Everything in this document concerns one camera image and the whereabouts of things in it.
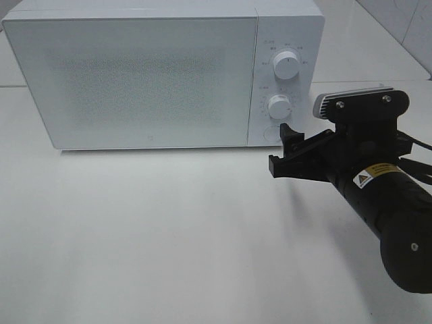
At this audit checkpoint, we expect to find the white microwave oven body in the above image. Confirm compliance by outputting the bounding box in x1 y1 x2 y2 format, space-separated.
1 1 325 149

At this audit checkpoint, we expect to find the round white door button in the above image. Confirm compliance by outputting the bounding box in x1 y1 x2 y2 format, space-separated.
263 126 280 143

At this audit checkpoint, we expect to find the white microwave door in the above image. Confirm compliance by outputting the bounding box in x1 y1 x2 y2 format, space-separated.
5 18 257 150

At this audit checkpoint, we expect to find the white microwave knob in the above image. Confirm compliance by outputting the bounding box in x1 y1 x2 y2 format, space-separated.
272 49 300 80
267 94 292 119

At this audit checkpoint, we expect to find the right wrist camera unit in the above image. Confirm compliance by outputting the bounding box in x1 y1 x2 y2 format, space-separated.
313 87 410 124

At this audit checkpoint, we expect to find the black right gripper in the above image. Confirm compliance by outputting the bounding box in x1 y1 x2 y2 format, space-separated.
269 121 431 236

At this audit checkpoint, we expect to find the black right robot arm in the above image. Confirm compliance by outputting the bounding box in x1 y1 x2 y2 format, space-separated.
269 124 431 294

